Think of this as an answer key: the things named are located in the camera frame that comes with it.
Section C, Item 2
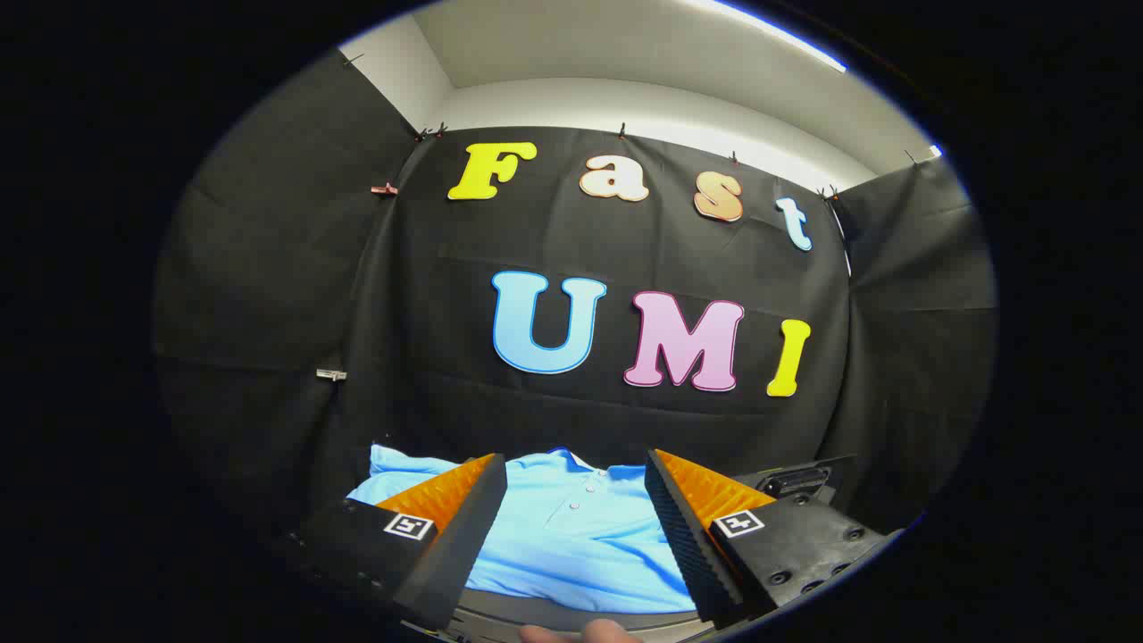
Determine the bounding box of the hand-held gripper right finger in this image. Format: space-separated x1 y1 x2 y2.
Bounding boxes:
643 448 901 628

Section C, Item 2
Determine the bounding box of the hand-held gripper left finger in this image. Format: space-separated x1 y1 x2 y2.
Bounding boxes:
272 453 509 632

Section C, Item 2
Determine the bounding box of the light blue polo shirt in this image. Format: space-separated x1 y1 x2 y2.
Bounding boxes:
346 444 697 615

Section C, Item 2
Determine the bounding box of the dark glass washing machine lid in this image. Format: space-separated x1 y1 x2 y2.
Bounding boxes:
732 455 858 507

